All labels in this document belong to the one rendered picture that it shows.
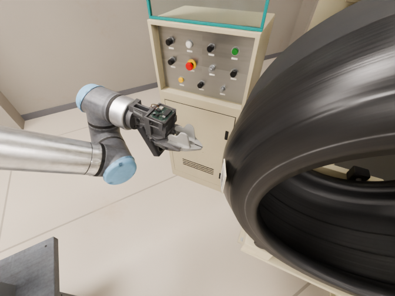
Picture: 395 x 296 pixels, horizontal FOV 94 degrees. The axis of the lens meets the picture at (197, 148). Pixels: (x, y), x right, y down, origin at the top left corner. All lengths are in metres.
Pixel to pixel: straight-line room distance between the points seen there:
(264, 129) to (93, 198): 1.78
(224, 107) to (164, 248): 1.09
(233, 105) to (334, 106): 0.88
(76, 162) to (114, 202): 1.34
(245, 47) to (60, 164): 0.84
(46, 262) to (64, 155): 0.69
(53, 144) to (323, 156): 0.49
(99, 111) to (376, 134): 0.55
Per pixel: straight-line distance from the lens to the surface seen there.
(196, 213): 1.63
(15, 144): 0.49
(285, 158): 0.27
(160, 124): 0.46
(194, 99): 1.14
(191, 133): 0.50
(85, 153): 0.51
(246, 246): 0.69
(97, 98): 0.58
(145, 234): 1.62
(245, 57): 1.00
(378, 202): 0.79
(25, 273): 1.14
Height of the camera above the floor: 1.49
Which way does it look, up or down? 46 degrees down
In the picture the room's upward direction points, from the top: straight up
